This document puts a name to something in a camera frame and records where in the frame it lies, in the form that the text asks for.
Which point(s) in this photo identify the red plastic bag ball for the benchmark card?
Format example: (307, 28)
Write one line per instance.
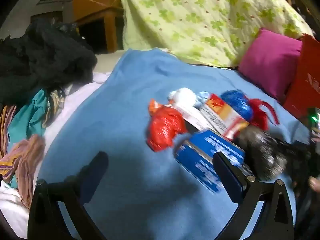
(163, 127)

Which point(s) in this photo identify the pink pillow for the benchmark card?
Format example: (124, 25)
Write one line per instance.
(270, 60)

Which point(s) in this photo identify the green floral quilt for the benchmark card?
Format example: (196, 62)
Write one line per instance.
(200, 17)

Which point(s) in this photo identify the striped pink cloth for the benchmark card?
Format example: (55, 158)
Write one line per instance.
(27, 160)

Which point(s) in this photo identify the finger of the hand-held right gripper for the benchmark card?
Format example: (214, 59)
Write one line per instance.
(292, 148)

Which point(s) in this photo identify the black plastic bag ball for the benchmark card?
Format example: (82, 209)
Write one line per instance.
(260, 150)

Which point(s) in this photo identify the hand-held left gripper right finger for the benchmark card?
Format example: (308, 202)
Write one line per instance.
(232, 182)

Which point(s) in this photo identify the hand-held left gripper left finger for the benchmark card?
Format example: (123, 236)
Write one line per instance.
(96, 165)

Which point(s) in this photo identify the red ribbon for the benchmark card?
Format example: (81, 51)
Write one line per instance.
(260, 113)

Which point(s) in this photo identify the light blue face mask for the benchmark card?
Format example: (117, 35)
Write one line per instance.
(203, 98)

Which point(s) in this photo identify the blue plastic bag ball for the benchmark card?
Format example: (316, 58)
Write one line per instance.
(236, 103)

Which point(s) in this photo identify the blue fleece blanket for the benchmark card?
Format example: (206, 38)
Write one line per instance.
(140, 92)

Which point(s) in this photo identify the orange white carton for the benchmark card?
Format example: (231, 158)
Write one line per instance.
(222, 115)

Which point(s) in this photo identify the person's right hand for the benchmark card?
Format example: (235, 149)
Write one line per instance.
(315, 183)

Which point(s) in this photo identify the blue carton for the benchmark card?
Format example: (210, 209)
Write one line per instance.
(202, 155)

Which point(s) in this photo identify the teal cloth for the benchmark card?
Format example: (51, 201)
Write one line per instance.
(27, 120)

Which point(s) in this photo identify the white paper ball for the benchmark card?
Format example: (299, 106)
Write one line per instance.
(183, 96)

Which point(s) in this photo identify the red paper bag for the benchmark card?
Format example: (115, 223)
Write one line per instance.
(306, 80)

